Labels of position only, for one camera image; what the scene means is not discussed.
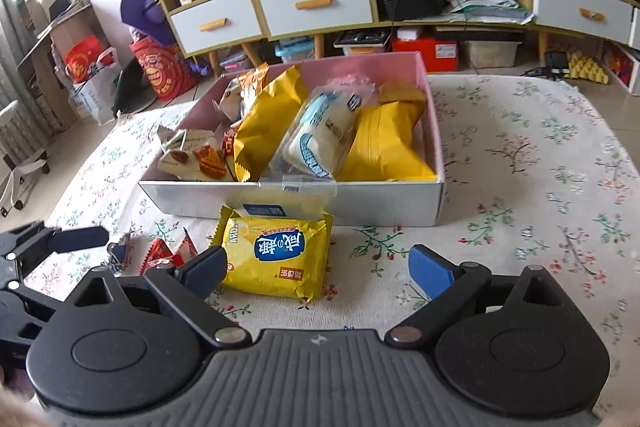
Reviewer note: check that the long white bread packet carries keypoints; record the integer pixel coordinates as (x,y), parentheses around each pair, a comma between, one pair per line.
(315,137)

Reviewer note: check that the yellow egg tray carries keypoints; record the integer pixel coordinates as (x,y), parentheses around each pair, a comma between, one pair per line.
(587,68)

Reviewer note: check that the red patterned gift bag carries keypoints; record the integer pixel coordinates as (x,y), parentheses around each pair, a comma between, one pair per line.
(165,69)

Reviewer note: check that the clear plastic storage box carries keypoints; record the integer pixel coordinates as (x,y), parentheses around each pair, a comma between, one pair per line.
(487,53)

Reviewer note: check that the blue plastic storage box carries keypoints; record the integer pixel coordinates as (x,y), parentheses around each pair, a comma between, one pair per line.
(296,49)

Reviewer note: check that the white drawer round sticker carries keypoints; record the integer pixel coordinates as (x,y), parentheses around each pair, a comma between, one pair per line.
(315,2)

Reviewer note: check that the wooden side desk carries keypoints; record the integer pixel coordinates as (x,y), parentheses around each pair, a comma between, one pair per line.
(55,37)

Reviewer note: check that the white shopping bag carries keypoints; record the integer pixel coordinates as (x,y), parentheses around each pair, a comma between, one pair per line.
(100,94)

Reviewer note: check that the small white blue snack packet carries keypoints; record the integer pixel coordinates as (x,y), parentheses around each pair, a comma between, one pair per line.
(120,254)

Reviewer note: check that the purple plush toy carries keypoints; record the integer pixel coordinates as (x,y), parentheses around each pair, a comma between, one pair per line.
(145,12)

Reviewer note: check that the yellow crimped snack packet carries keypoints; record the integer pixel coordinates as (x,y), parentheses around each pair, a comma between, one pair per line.
(265,132)

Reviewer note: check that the black flat board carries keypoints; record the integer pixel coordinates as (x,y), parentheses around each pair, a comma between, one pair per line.
(132,89)

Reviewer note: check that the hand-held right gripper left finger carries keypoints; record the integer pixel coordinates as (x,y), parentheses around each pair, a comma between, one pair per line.
(205,268)

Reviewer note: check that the white chair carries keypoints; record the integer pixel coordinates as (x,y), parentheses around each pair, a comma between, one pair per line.
(20,157)

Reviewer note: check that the clear pink snack packet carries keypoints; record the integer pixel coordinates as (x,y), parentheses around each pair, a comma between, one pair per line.
(350,86)

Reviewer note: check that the small red gift bag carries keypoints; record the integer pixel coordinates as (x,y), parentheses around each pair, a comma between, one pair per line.
(85,57)

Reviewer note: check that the large plain yellow packet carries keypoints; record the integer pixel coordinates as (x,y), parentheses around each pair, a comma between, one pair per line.
(390,142)

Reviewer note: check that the orange and white snack packet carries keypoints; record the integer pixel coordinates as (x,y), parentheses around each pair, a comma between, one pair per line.
(252,79)

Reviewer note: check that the wide white cabinet drawer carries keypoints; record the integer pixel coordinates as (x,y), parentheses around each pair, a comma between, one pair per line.
(582,9)

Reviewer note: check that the yellow biscuit packet blue label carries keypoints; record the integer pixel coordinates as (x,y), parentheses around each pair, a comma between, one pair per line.
(277,257)

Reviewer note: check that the red storage box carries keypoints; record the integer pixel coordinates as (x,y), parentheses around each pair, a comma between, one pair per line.
(425,52)

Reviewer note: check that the white triangular nut packet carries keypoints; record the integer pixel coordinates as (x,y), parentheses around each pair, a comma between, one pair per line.
(185,157)

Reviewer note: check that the pile of papers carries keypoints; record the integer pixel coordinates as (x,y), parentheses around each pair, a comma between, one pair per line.
(487,4)

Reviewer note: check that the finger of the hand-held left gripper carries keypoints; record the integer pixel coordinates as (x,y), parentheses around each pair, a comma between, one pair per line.
(35,302)
(80,239)

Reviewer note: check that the pink and white cardboard box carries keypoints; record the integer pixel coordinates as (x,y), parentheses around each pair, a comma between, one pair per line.
(380,202)

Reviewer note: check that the white folded snack packet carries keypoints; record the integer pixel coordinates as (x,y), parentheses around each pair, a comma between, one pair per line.
(230,99)

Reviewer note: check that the red snack packet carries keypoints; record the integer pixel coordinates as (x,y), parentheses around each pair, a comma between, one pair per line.
(230,144)
(186,247)
(157,257)

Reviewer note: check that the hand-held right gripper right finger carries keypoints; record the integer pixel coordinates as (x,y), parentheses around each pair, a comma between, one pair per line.
(429,269)

